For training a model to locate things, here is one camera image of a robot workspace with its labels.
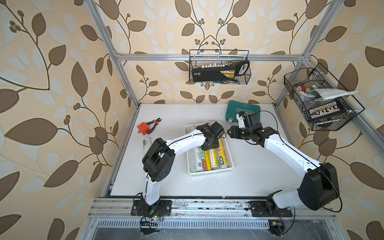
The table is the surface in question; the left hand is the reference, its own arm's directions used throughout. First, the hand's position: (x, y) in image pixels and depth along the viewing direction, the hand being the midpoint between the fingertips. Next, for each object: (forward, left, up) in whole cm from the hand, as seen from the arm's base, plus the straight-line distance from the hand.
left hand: (216, 146), depth 87 cm
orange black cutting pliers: (+25, +42, -8) cm, 50 cm away
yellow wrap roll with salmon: (-4, -3, -2) cm, 5 cm away
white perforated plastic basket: (-9, -8, -4) cm, 12 cm away
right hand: (+6, -8, +7) cm, 13 cm away
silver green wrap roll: (-8, +11, -1) cm, 13 cm away
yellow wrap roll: (-6, +5, -4) cm, 9 cm away
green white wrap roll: (-7, +14, -5) cm, 16 cm away
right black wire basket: (+27, -47, +27) cm, 61 cm away
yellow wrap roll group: (-4, +2, 0) cm, 5 cm away
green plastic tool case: (+35, -16, -3) cm, 39 cm away
